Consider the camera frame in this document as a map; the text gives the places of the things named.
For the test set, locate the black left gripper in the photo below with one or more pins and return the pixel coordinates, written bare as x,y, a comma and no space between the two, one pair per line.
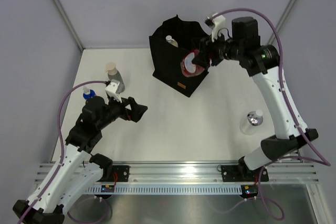
137,111

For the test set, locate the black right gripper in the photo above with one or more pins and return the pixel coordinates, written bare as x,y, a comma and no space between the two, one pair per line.
203,58

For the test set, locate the red tall bottle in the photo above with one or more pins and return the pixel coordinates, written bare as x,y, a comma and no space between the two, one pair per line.
188,68

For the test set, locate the cream bottle white pump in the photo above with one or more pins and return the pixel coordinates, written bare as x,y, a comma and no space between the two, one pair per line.
171,40

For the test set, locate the grey bottle beige cap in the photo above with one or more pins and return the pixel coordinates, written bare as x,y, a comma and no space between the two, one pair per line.
114,74

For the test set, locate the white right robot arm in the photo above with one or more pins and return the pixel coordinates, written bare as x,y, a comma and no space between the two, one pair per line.
262,64

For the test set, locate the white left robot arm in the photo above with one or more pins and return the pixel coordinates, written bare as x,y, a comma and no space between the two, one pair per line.
76,169

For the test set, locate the black canvas bag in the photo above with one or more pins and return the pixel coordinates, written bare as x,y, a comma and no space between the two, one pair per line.
167,58

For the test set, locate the orange bottle blue cap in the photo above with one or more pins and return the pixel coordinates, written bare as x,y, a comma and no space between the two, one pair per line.
88,93

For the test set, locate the white bottle chrome cap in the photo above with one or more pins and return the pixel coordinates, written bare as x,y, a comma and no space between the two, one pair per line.
251,122

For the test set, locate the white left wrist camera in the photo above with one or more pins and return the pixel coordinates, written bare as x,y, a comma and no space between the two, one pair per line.
113,90

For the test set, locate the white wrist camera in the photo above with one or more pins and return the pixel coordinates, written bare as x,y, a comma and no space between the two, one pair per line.
216,23
113,90

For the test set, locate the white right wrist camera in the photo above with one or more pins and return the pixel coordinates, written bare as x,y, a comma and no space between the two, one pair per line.
216,23

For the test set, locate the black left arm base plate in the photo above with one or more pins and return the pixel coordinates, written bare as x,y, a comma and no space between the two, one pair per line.
118,172

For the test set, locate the white slotted cable duct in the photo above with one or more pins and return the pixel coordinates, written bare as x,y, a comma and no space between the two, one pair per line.
124,189

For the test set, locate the aluminium frame post left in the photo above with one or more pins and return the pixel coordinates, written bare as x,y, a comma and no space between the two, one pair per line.
69,26

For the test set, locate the aluminium frame post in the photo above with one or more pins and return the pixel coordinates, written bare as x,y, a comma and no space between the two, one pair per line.
288,9
69,26

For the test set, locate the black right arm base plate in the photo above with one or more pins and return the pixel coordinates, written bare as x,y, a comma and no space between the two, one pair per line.
234,173

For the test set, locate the aluminium frame post right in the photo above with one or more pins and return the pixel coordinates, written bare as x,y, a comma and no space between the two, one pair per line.
288,9

